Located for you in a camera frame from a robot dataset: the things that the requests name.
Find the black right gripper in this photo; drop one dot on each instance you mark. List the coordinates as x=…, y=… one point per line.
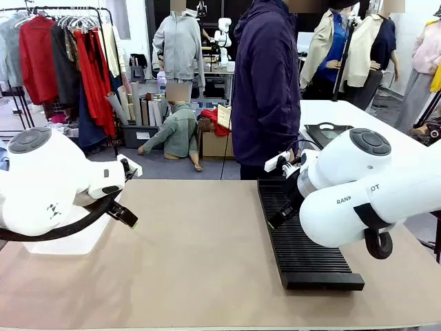
x=293, y=191

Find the black plastic tray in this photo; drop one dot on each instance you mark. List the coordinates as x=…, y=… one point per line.
x=317, y=132

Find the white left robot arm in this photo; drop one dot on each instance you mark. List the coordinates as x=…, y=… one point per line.
x=41, y=179

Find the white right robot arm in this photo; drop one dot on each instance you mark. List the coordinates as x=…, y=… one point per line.
x=344, y=207

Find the black slotted rack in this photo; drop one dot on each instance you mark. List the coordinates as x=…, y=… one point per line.
x=310, y=255

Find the clear plastic box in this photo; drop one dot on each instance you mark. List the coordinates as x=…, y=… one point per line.
x=69, y=243

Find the dark storage bin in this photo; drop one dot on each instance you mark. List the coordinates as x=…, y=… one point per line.
x=132, y=138

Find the navy garment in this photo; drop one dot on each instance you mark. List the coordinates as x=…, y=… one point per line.
x=87, y=127

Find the brown cardboard box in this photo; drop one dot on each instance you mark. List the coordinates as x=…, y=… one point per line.
x=213, y=146

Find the mannequin torso in green shirt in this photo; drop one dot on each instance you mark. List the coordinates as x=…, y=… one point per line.
x=179, y=131

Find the grey paper roll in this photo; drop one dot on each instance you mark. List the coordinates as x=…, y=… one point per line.
x=115, y=110

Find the white table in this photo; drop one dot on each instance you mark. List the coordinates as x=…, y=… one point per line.
x=344, y=113

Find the red cloth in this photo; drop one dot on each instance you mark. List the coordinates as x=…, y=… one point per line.
x=212, y=117

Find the person in purple jacket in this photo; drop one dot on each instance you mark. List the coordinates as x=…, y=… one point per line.
x=265, y=86

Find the red dress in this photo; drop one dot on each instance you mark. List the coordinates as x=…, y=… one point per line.
x=93, y=79

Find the dark grey garment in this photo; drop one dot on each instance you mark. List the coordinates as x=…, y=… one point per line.
x=65, y=69

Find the cream garment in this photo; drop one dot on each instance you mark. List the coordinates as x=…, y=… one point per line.
x=110, y=51

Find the black tripod pole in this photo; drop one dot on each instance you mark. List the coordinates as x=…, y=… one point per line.
x=344, y=58

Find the mannequin in grey hoodie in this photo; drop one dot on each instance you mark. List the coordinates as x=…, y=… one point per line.
x=177, y=45

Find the red shirt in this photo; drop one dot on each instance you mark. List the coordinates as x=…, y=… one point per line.
x=36, y=58

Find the mannequin in beige coat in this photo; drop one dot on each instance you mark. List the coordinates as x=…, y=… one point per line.
x=324, y=38

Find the mannequin in cream jacket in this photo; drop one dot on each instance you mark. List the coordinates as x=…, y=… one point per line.
x=365, y=51

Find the white humanoid robot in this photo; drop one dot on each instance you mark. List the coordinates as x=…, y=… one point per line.
x=224, y=34

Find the light grey garment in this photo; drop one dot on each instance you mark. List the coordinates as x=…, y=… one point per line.
x=8, y=51

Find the black clothes rack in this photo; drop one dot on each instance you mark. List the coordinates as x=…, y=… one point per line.
x=86, y=7

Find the mannequin in pink top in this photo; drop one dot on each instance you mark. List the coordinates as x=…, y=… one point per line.
x=425, y=51

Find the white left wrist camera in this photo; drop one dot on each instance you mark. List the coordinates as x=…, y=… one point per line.
x=134, y=169

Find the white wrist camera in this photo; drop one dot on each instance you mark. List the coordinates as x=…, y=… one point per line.
x=134, y=169
x=274, y=163

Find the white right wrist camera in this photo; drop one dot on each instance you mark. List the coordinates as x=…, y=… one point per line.
x=274, y=163

